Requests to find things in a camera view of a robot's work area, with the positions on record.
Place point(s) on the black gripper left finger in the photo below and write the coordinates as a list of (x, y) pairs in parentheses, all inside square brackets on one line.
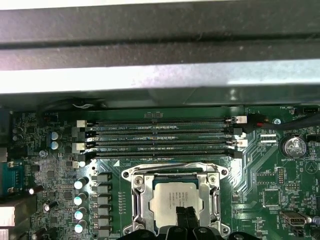
[(181, 217)]

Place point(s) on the green motherboard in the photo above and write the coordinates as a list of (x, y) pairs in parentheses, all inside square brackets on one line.
[(250, 175)]

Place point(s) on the small white round capacitor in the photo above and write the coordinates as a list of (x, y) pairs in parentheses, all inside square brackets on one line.
[(82, 164)]

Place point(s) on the black grey PC case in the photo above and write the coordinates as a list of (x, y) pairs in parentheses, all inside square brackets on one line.
[(160, 25)]

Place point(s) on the silver internal USB port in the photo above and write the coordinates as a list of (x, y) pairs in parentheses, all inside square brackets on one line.
[(295, 221)]

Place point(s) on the black RAM slot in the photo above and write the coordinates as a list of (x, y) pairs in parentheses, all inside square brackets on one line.
[(162, 144), (162, 123), (162, 133), (162, 154)]

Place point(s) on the coin battery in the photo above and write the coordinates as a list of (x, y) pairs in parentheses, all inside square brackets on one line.
[(296, 147)]

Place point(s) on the small silver capacitor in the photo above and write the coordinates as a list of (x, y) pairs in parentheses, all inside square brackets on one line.
[(276, 121)]

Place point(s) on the small silver heatsink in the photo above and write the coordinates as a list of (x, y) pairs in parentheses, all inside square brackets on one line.
[(3, 235), (15, 212)]

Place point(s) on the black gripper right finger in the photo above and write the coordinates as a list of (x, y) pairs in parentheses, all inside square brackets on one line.
[(193, 217)]

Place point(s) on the CPU socket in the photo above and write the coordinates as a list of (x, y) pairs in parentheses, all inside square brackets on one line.
[(223, 172)]

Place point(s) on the teal port connector block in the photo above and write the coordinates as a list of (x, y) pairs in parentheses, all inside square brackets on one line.
[(12, 177)]

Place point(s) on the silver CPU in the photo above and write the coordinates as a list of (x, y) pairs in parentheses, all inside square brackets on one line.
[(167, 197)]

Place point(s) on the silver blue capacitor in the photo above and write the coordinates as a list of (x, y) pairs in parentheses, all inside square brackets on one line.
[(55, 136), (53, 145), (78, 200), (78, 228), (78, 185), (79, 215)]

